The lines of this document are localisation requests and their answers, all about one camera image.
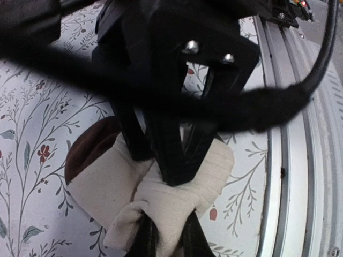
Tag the cream and brown sock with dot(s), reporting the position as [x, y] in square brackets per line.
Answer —
[116, 191]

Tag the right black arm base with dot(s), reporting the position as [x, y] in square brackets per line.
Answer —
[285, 13]

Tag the floral table mat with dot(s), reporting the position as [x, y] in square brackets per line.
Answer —
[40, 120]

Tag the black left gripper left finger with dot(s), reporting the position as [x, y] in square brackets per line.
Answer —
[146, 240]

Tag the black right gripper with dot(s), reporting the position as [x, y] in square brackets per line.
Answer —
[158, 38]

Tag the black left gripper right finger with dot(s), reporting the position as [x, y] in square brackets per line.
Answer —
[194, 240]

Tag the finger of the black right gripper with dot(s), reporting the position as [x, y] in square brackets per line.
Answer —
[180, 147]
[136, 141]

